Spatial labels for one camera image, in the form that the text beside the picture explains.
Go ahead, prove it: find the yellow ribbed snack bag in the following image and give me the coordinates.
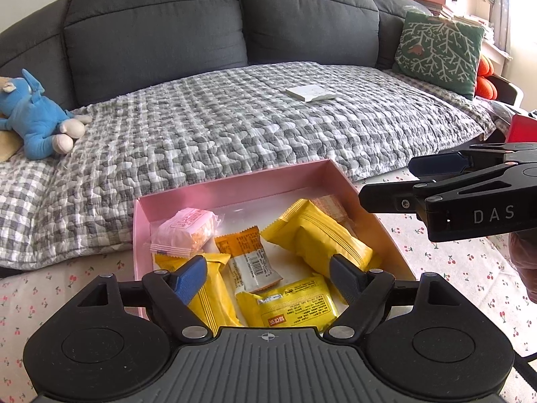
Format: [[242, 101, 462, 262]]
[[153, 252, 245, 337]]

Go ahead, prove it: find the yellow snack packet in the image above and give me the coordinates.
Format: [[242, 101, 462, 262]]
[[236, 274, 339, 332]]

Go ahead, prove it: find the pink wafer snack packet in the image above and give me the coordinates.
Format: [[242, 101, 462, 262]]
[[149, 208, 220, 258]]

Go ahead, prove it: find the large yellow snack bag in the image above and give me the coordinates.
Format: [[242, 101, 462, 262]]
[[260, 198, 373, 278]]

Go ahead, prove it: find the orange clear snack packet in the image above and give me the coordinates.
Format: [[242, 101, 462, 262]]
[[215, 226, 282, 294]]

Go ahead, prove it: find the small clear nougat packet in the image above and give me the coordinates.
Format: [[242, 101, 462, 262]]
[[312, 195, 356, 237]]

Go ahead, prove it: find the red plastic stool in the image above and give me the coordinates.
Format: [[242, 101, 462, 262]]
[[506, 115, 537, 143]]

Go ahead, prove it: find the orange plush pumpkin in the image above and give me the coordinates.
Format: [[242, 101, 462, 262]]
[[474, 55, 498, 100]]

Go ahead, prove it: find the green patterned cushion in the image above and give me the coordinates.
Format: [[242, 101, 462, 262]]
[[394, 10, 484, 99]]

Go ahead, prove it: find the pink shallow cardboard box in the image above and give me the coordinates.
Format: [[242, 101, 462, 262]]
[[132, 157, 417, 319]]

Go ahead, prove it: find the white paper on sofa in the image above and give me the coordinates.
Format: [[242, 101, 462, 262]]
[[284, 85, 337, 103]]

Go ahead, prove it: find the grey checkered sofa blanket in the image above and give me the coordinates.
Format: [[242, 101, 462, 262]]
[[1, 62, 496, 270]]

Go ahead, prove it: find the blue plush toy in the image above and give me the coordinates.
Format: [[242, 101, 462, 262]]
[[1, 69, 92, 160]]

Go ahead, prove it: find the dark grey sofa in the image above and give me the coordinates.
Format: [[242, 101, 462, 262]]
[[0, 0, 525, 278]]

